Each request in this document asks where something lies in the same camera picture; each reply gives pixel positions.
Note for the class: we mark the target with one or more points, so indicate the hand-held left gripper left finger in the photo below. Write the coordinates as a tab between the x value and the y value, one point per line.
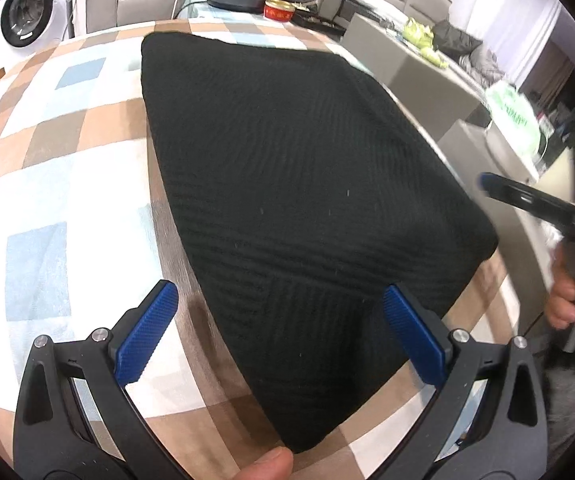
145	330

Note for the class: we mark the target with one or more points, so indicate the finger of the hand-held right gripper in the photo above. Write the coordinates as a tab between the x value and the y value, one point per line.
522	195

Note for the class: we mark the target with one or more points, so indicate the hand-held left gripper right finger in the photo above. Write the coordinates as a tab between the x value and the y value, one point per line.
415	335

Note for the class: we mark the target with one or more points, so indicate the black knit garment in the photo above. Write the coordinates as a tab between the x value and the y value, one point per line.
292	175

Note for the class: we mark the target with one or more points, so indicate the grey clothes pile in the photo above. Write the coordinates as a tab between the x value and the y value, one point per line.
472	52

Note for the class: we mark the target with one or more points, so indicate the person's right hand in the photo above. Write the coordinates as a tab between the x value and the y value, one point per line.
565	295

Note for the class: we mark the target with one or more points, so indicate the person's left hand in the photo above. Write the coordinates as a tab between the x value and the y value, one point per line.
267	467

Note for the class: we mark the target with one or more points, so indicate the green plastic bag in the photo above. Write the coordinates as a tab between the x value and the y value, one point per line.
512	115

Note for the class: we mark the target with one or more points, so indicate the grey cabinet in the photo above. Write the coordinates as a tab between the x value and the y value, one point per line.
417	90

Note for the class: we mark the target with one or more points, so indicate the checkered blanket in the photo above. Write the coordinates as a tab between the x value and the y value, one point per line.
67	185

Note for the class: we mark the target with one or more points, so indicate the yellow-green item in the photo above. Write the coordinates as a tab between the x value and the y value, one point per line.
422	40

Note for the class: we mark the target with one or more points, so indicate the red round tin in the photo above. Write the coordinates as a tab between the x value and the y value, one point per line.
278	10

